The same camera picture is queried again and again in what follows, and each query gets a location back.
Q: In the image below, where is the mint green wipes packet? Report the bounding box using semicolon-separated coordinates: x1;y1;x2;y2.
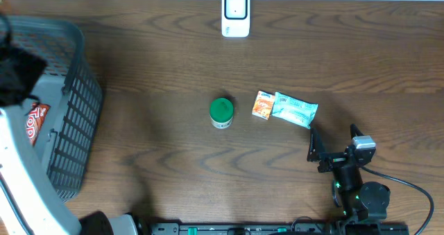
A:
271;92;318;129

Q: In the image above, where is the orange Kleenex tissue packet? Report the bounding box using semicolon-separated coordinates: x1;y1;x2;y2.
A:
252;91;275;120

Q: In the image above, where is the red Top snack packet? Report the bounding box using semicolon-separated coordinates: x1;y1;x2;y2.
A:
26;102;51;146

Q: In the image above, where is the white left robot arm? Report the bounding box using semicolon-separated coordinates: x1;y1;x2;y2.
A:
1;15;150;234

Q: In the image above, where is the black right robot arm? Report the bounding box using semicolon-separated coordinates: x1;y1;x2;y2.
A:
307;124;391;235

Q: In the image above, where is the white barcode scanner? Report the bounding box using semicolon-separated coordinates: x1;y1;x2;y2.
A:
221;0;250;38

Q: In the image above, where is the green lid jar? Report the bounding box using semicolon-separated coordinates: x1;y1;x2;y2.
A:
210;98;234;129

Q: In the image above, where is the grey plastic shopping basket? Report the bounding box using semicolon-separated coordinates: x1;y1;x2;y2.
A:
8;16;103;202

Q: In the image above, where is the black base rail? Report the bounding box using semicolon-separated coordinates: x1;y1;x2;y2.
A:
149;221;409;235

